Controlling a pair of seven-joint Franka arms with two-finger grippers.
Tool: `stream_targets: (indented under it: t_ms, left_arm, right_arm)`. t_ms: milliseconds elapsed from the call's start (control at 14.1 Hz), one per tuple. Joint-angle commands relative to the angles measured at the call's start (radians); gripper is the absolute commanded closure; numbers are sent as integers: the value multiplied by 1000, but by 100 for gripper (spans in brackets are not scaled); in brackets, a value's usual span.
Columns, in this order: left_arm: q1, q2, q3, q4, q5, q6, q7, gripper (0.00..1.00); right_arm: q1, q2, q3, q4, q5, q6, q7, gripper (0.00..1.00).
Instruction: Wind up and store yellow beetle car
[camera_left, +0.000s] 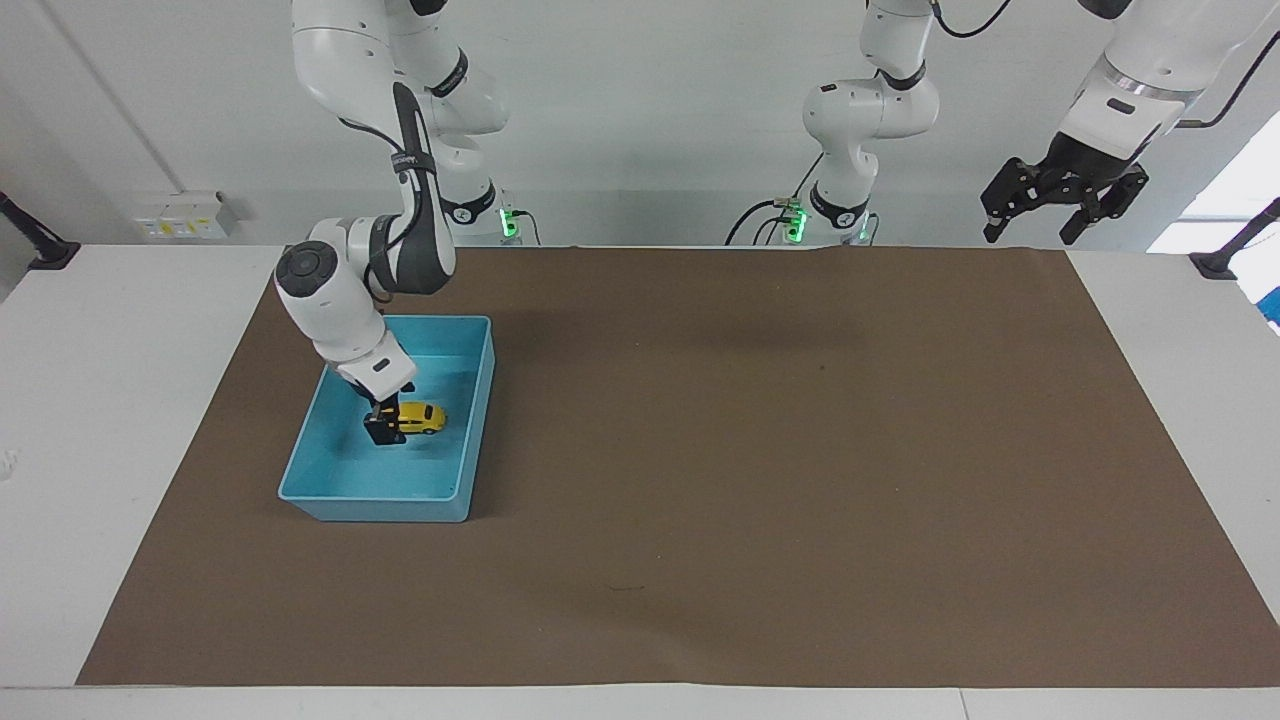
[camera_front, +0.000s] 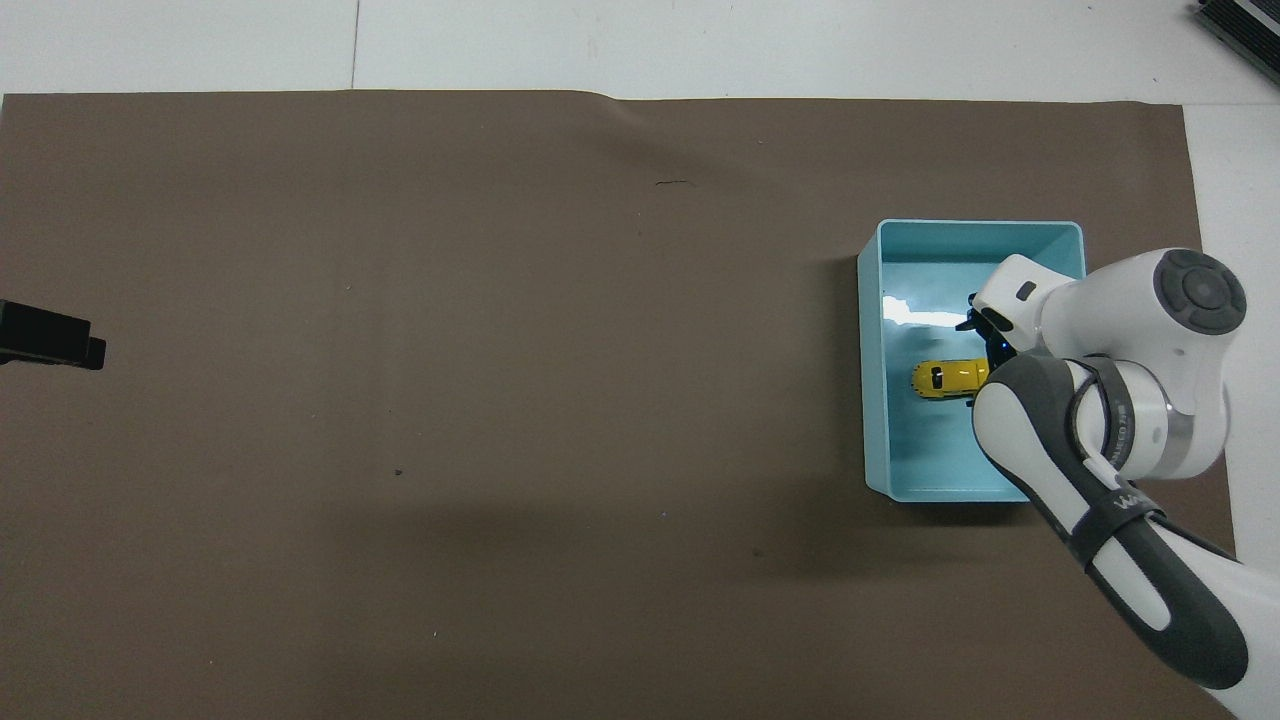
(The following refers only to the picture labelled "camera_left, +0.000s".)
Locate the white wall socket box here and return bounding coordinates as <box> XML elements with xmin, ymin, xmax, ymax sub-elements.
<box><xmin>130</xmin><ymin>191</ymin><xmax>242</xmax><ymax>242</ymax></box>

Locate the black stand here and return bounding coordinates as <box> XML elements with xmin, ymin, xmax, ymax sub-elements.
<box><xmin>1189</xmin><ymin>197</ymin><xmax>1280</xmax><ymax>281</ymax></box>
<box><xmin>0</xmin><ymin>190</ymin><xmax>82</xmax><ymax>272</ymax></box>

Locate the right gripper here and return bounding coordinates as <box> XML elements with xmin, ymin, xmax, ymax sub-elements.
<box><xmin>336</xmin><ymin>364</ymin><xmax>417</xmax><ymax>409</ymax></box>

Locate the light blue plastic bin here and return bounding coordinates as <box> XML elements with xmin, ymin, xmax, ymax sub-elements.
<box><xmin>277</xmin><ymin>315</ymin><xmax>497</xmax><ymax>524</ymax></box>

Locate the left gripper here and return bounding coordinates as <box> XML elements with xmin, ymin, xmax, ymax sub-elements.
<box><xmin>980</xmin><ymin>130</ymin><xmax>1150</xmax><ymax>247</ymax></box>

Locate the yellow toy beetle car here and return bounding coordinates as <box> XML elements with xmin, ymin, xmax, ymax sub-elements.
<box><xmin>397</xmin><ymin>401</ymin><xmax>449</xmax><ymax>437</ymax></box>

